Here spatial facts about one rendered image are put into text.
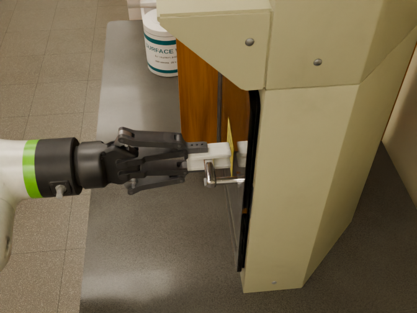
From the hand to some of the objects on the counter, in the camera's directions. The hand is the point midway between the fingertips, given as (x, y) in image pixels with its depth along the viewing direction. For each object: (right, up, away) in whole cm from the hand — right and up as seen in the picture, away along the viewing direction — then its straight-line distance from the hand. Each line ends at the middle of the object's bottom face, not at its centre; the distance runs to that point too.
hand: (208, 156), depth 76 cm
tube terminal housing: (+17, -13, +23) cm, 32 cm away
